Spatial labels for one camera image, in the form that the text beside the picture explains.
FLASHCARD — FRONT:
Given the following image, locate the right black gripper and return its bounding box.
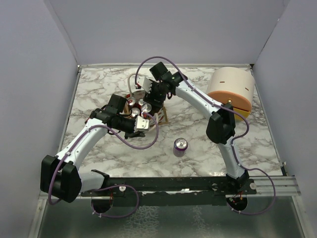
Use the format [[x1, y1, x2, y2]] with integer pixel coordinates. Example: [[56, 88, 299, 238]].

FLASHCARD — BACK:
[[143, 80, 166, 109]]

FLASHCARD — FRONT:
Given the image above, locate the black and yellow can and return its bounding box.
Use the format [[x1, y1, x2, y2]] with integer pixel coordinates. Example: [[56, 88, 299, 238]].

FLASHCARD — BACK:
[[141, 103, 152, 113]]

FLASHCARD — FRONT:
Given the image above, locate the red cola can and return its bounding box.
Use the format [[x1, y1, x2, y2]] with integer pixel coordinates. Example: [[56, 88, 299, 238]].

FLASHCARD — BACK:
[[130, 108, 141, 118], [138, 98, 145, 107]]

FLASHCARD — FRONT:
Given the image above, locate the watermelon canvas tote bag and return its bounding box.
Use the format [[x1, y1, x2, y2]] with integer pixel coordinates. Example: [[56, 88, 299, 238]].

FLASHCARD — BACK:
[[124, 73, 169, 125]]

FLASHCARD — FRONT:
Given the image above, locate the red cola can front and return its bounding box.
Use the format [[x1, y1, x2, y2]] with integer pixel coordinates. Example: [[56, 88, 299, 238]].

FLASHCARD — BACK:
[[130, 108, 141, 118]]

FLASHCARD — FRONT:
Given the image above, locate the silver blue slim can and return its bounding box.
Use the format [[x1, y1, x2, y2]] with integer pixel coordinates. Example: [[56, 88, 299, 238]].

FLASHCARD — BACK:
[[127, 97, 137, 108]]

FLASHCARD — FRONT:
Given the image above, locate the purple can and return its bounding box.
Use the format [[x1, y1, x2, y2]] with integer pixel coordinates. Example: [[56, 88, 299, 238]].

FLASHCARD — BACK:
[[173, 138, 188, 157]]

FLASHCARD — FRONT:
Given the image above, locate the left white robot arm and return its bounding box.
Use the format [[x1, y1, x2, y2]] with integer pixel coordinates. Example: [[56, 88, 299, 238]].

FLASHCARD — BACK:
[[40, 94, 150, 203]]

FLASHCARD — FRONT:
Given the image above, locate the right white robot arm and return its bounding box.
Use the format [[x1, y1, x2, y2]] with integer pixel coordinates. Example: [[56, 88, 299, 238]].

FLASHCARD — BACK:
[[136, 62, 248, 194]]

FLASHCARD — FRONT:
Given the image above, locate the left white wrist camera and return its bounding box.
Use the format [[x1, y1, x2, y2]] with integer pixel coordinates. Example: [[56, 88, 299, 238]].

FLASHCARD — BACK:
[[134, 116, 150, 132]]

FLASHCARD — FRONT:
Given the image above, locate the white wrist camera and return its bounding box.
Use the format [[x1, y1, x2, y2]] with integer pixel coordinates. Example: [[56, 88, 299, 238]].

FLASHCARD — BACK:
[[136, 76, 153, 94], [134, 116, 150, 132]]

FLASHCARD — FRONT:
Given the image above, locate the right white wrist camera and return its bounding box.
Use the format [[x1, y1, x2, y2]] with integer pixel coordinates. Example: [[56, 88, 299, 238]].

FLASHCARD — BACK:
[[136, 76, 153, 94]]

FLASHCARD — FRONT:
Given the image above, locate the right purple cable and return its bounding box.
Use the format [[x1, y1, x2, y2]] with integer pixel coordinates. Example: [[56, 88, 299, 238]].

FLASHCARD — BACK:
[[135, 56, 277, 216]]

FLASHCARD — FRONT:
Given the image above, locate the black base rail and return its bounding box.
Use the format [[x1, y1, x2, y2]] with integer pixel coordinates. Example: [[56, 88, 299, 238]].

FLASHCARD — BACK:
[[81, 176, 256, 206]]

